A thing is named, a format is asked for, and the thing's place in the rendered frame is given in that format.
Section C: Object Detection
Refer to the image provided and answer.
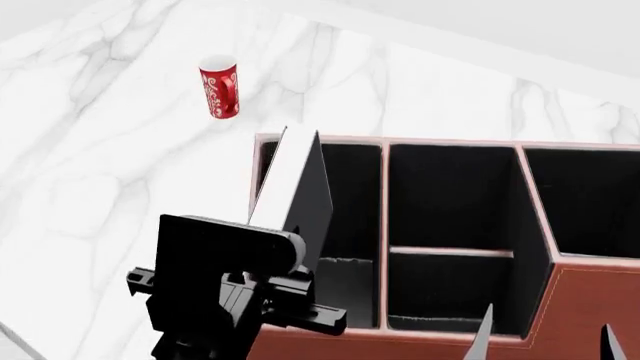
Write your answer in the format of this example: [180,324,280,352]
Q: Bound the black left gripper camera box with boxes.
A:
[153,213,308,297]

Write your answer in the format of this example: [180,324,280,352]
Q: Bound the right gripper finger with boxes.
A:
[463,302,496,360]
[599,323,629,360]

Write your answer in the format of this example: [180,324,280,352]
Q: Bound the brown leather compartment caddy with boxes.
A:
[245,131,640,360]

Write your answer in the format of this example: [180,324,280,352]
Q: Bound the red patterned mug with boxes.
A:
[198,54,241,120]

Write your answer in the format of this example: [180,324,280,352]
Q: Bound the white book with dark cover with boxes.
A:
[246,125,335,272]

